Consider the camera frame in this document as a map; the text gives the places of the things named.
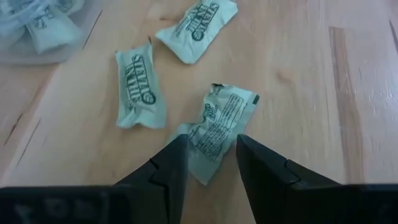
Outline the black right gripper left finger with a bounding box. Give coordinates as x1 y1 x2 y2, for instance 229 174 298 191
113 134 189 224

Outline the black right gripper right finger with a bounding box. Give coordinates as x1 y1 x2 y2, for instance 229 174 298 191
235 134 340 224

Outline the clear plastic container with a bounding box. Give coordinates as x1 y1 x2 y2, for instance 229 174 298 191
0 0 103 65

